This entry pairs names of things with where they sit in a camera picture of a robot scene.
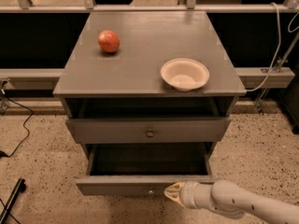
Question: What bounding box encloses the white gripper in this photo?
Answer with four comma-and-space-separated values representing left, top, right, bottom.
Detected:
164, 181, 199, 209

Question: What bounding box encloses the grey drawer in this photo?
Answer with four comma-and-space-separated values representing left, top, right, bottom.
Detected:
76, 143, 213, 196
66, 117, 231, 144

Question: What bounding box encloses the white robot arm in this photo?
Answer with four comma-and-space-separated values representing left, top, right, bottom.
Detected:
164, 180, 299, 224

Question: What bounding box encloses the grey top drawer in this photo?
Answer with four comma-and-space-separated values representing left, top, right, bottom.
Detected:
66, 117, 231, 144

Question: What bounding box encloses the grey wooden drawer cabinet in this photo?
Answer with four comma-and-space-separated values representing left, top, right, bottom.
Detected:
52, 10, 247, 161

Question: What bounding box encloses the white paper bowl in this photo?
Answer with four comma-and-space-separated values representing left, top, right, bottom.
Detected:
160, 58, 209, 91

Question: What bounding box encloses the black floor stand bar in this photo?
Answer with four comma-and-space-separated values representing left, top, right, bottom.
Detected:
0, 178, 26, 224

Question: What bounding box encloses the red apple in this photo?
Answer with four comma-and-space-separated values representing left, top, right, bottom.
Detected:
98, 30, 120, 53

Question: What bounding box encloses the metal diagonal strut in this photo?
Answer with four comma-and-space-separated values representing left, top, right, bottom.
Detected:
254, 32, 299, 115

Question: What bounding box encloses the black cable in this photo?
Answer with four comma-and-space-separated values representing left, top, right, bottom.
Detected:
0, 89, 35, 159

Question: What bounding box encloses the metal railing frame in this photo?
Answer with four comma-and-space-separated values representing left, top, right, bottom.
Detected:
0, 0, 299, 91

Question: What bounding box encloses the white cable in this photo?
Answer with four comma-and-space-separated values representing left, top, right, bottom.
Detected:
245, 2, 282, 93

